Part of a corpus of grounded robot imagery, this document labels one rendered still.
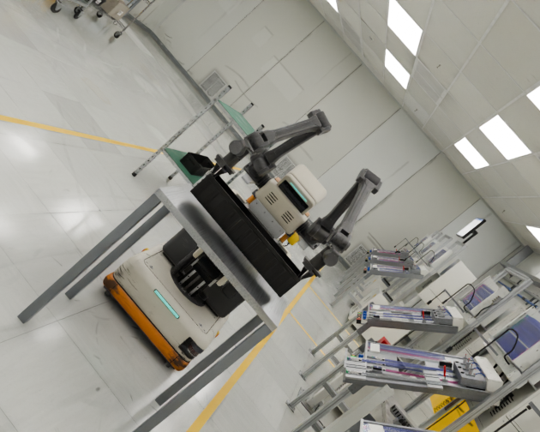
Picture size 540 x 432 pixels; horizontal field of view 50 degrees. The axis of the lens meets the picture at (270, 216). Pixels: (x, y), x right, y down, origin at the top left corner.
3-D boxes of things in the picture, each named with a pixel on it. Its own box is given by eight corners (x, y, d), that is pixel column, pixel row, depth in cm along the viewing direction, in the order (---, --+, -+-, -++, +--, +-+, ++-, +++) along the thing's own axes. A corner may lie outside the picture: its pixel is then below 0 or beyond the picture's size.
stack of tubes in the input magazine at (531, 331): (513, 360, 321) (553, 331, 317) (494, 339, 371) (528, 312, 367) (528, 379, 320) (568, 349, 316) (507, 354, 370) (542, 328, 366)
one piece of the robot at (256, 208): (224, 219, 303) (255, 193, 299) (258, 261, 302) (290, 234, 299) (217, 223, 287) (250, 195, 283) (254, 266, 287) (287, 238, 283)
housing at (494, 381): (483, 403, 323) (488, 378, 322) (470, 376, 371) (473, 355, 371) (499, 406, 322) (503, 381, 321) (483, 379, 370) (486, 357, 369)
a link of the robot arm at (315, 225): (382, 173, 274) (365, 160, 273) (383, 183, 262) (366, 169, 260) (323, 241, 291) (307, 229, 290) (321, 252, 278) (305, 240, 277)
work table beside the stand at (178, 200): (68, 291, 281) (189, 183, 268) (162, 403, 280) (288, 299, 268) (16, 316, 236) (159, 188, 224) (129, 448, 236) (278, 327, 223)
